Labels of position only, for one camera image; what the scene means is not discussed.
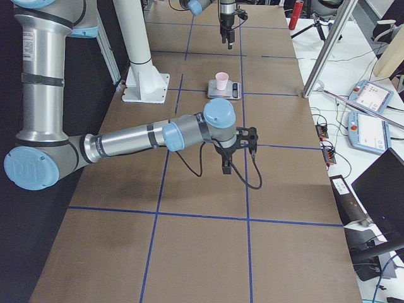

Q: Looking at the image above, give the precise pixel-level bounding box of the black monitor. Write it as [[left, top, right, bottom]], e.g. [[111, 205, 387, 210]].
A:
[[352, 148, 403, 235]]

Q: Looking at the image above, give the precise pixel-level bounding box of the black tripod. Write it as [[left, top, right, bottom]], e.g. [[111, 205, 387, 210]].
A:
[[291, 14, 334, 42]]

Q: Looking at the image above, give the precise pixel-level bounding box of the blue teach pendant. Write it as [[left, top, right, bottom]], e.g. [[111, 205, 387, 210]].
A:
[[348, 80, 394, 114], [348, 111, 391, 155]]

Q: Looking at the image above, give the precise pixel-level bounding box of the red cylinder bottle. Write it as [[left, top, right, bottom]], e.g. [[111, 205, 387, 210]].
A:
[[288, 0, 304, 30]]

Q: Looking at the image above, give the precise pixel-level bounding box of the near blue teach pendant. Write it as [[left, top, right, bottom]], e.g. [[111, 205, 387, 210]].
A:
[[348, 111, 391, 155]]

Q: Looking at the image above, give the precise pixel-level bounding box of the white digital kitchen scale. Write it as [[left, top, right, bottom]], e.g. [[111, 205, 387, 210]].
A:
[[207, 79, 241, 100]]

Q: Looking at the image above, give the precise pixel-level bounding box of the black box white label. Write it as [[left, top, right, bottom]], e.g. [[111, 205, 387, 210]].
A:
[[330, 175, 372, 227]]

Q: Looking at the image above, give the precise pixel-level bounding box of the aluminium frame post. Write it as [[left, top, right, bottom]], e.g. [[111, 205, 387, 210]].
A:
[[302, 0, 358, 98]]

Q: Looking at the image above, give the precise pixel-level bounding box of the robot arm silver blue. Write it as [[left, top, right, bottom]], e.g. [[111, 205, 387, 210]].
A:
[[179, 0, 239, 50], [3, 1, 241, 191]]

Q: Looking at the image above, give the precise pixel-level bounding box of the orange black adapter far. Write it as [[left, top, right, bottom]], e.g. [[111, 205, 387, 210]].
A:
[[315, 114, 329, 141]]

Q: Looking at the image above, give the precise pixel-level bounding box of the far blue teach pendant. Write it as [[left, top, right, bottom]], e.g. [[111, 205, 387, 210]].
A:
[[348, 80, 394, 114]]

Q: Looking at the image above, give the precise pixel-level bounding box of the pink paper cup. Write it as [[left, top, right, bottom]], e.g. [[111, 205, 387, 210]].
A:
[[215, 72, 229, 91]]

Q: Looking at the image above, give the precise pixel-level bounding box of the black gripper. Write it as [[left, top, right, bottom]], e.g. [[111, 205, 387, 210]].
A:
[[214, 139, 242, 174], [219, 12, 235, 49]]

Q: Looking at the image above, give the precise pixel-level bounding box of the orange black adapter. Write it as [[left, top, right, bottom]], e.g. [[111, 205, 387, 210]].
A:
[[315, 114, 329, 141], [319, 140, 336, 167]]

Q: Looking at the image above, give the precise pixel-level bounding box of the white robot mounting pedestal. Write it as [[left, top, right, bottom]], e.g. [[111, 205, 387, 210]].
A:
[[114, 0, 170, 104]]

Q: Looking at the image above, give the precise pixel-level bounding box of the orange black adapter near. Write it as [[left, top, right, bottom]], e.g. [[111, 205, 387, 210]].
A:
[[319, 140, 336, 167]]

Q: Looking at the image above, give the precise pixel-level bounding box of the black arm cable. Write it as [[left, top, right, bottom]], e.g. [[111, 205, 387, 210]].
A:
[[175, 138, 263, 190]]

